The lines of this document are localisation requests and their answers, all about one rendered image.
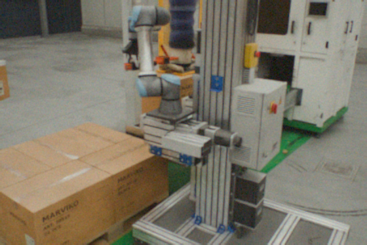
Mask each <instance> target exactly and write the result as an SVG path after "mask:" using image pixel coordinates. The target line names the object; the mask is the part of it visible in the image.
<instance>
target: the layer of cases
mask: <svg viewBox="0 0 367 245"><path fill-rule="evenodd" d="M167 192H168V158H164V157H160V156H157V155H154V154H151V153H149V145H148V143H144V140H141V139H140V138H137V137H133V136H129V135H127V134H124V133H122V132H118V131H116V130H113V129H110V128H106V127H103V126H100V125H99V124H96V123H93V122H87V123H85V124H81V125H79V126H75V127H73V128H67V129H65V130H62V131H59V132H56V133H54V134H51V135H48V136H43V137H40V138H37V139H34V140H31V141H28V142H25V143H20V144H18V145H14V146H12V147H9V148H6V149H2V150H0V237H2V238H3V239H4V240H5V241H6V242H8V243H9V244H10V245H81V244H83V243H85V242H86V241H88V240H89V239H90V238H93V237H95V236H96V235H97V234H99V233H101V232H102V231H105V230H106V229H108V228H109V227H111V226H112V225H114V224H115V223H117V222H119V221H120V220H122V219H124V218H125V217H126V216H129V215H130V214H132V213H133V212H135V211H136V210H138V209H140V208H142V207H143V206H145V205H146V204H148V203H149V202H151V201H154V200H155V199H156V198H158V197H159V196H161V195H162V194H165V193H167Z"/></svg>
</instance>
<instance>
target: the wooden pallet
mask: <svg viewBox="0 0 367 245"><path fill-rule="evenodd" d="M167 198H168V192H167V193H165V194H162V195H161V196H159V197H158V198H156V199H155V200H154V201H151V202H149V203H148V204H146V205H145V206H143V207H142V208H140V209H138V210H136V211H135V212H133V213H132V214H130V215H129V216H126V217H125V218H124V219H122V220H120V221H119V222H117V223H115V224H114V225H112V226H111V227H109V228H108V229H106V230H105V231H102V232H101V233H99V234H97V235H96V236H95V237H93V238H90V239H89V240H88V241H86V242H85V243H83V244H81V245H87V244H88V243H89V242H92V241H93V240H94V239H96V238H97V239H96V240H95V241H94V242H92V243H90V244H89V245H110V244H112V243H113V242H115V241H116V240H117V239H118V238H121V237H122V236H124V235H125V234H127V233H128V232H129V231H131V230H132V224H134V223H136V222H137V221H138V220H139V219H141V218H142V217H144V216H146V214H147V213H149V212H150V211H152V209H154V208H156V207H157V206H158V205H160V204H161V202H163V201H165V200H166V199H167ZM148 206H149V207H148ZM146 207H148V208H146ZM145 208H146V209H145ZM143 209H145V210H143ZM141 210H142V211H141ZM139 211H141V212H140V213H139V214H137V213H138V212H139ZM135 214H137V215H135ZM133 215H135V216H133ZM130 217H131V218H130ZM128 218H130V219H128ZM126 219H128V220H127V221H125V220H126ZM124 221H125V222H124ZM123 222H124V223H123ZM98 237H100V238H98ZM0 245H10V244H9V243H8V242H6V241H5V240H4V239H3V238H2V237H0Z"/></svg>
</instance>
